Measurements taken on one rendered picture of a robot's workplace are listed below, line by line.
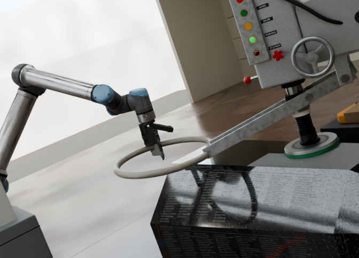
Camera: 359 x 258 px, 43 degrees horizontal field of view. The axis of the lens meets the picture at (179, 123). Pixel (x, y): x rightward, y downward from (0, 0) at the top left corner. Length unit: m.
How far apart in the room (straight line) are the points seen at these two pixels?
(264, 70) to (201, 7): 8.92
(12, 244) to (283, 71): 1.42
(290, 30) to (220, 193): 0.76
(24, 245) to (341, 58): 1.60
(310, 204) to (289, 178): 0.15
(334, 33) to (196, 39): 8.73
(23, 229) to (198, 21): 8.67
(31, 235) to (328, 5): 1.62
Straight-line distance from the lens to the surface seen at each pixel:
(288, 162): 1.85
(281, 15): 1.74
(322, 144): 1.86
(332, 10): 1.73
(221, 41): 10.81
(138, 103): 2.26
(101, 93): 2.18
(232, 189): 1.97
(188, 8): 10.44
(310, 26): 1.74
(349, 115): 2.23
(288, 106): 1.84
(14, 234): 2.29
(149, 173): 1.91
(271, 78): 1.77
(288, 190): 1.76
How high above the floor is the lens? 1.39
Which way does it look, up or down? 10 degrees down
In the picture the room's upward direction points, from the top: 19 degrees counter-clockwise
